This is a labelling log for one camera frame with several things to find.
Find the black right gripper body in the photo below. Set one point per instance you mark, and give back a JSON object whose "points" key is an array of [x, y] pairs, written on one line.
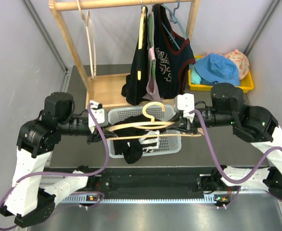
{"points": [[192, 127]]}

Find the yellow plastic bin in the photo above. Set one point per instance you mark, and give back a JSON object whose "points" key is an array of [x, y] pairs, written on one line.
{"points": [[246, 84]]}

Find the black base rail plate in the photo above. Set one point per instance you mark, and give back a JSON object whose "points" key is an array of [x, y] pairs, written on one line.
{"points": [[152, 182]]}

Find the beige wooden hanger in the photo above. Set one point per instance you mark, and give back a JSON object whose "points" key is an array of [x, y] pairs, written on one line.
{"points": [[90, 39]]}

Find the blue bucket hat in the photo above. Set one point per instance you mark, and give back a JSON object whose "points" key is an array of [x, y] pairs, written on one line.
{"points": [[213, 69]]}

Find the pink floral hat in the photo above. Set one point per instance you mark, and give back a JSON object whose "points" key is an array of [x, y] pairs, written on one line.
{"points": [[240, 60]]}

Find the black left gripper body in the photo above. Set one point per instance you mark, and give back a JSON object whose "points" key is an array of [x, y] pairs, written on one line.
{"points": [[94, 137]]}

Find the white plastic laundry basket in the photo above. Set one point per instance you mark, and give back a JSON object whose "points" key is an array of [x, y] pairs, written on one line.
{"points": [[168, 144]]}

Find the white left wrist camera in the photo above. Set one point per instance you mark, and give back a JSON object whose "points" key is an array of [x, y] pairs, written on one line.
{"points": [[98, 113]]}

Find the pink tank top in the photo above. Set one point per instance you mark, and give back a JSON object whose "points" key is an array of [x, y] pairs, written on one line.
{"points": [[152, 89]]}

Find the small black tank top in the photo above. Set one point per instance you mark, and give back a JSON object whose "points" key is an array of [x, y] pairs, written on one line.
{"points": [[130, 148]]}

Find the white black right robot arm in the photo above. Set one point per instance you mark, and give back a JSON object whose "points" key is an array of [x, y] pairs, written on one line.
{"points": [[252, 124]]}

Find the blue plastic hanger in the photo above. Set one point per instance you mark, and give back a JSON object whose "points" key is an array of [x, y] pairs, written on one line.
{"points": [[173, 19]]}

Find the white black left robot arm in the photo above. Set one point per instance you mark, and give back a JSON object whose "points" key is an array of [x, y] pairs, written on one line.
{"points": [[26, 200]]}

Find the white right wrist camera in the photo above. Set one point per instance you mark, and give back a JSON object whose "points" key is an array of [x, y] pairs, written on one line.
{"points": [[185, 103]]}

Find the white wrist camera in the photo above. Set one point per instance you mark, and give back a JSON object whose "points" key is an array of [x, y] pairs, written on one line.
{"points": [[185, 103], [98, 113]]}

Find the green plastic hanger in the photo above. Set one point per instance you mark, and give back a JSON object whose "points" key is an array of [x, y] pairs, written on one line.
{"points": [[151, 55]]}

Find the navy maroon-trimmed jersey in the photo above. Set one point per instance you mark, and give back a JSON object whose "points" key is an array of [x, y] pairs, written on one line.
{"points": [[174, 56]]}

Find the yellow metal-hook hanger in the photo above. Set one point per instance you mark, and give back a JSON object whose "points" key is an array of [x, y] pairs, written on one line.
{"points": [[141, 49]]}

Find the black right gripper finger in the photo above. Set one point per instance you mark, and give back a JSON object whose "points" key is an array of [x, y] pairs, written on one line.
{"points": [[170, 128], [175, 118]]}

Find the black white striped tank top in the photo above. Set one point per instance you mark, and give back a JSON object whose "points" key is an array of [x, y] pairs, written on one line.
{"points": [[150, 144]]}

